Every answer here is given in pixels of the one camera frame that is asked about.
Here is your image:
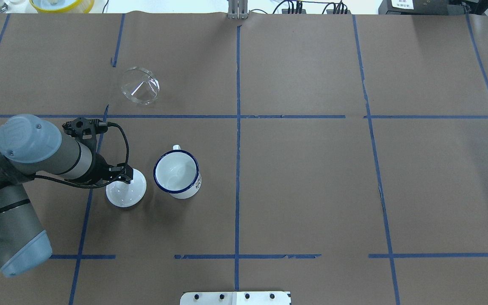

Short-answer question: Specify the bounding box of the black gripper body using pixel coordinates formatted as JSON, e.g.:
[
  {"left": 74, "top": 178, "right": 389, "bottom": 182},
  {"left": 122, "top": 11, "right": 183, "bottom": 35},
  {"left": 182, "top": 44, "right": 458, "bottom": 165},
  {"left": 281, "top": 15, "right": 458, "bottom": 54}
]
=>
[{"left": 85, "top": 155, "right": 127, "bottom": 186}]

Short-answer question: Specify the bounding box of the white mug lid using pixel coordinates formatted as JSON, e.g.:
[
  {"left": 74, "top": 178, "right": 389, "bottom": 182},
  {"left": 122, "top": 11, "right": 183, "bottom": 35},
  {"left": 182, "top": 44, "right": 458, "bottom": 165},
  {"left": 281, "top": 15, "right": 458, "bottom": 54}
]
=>
[{"left": 105, "top": 169, "right": 147, "bottom": 208}]

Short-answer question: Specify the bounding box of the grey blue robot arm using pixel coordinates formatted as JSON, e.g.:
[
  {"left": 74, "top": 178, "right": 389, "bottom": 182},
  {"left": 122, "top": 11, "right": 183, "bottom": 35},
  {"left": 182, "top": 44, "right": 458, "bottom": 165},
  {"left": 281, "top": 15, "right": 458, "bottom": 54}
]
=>
[{"left": 0, "top": 114, "right": 133, "bottom": 278}]

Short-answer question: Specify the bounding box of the white enamel mug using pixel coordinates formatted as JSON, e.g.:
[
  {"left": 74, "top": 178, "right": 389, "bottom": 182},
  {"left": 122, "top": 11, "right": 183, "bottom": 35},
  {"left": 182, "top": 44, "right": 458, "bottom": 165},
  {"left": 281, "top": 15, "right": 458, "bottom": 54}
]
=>
[{"left": 153, "top": 144, "right": 202, "bottom": 200}]

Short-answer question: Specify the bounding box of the yellow tape roll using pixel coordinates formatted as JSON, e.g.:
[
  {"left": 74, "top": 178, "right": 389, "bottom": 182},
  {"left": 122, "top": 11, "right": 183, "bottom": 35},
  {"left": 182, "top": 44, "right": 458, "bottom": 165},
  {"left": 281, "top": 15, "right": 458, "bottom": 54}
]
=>
[{"left": 29, "top": 0, "right": 95, "bottom": 14}]

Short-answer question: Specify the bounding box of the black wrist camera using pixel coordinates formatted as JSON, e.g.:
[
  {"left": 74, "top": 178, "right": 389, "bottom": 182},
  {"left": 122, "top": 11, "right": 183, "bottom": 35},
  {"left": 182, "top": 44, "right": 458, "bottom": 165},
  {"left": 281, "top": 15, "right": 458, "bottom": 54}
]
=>
[{"left": 62, "top": 117, "right": 108, "bottom": 140}]

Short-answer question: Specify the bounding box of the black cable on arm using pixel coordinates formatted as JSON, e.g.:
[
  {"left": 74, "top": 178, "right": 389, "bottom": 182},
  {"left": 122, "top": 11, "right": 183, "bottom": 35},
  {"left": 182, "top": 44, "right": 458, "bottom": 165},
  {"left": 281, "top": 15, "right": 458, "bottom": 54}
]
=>
[{"left": 0, "top": 121, "right": 131, "bottom": 274}]

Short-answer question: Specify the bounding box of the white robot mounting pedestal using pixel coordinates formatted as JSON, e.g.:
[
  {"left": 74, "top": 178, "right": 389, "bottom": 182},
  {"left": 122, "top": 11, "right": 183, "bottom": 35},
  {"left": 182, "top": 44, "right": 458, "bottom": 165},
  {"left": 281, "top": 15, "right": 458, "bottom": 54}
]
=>
[{"left": 180, "top": 290, "right": 292, "bottom": 305}]

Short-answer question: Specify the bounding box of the aluminium frame post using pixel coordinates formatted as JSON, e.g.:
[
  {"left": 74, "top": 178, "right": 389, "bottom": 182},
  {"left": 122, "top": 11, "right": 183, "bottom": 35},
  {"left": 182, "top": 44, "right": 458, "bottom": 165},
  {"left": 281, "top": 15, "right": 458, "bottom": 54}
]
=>
[{"left": 227, "top": 0, "right": 249, "bottom": 19}]

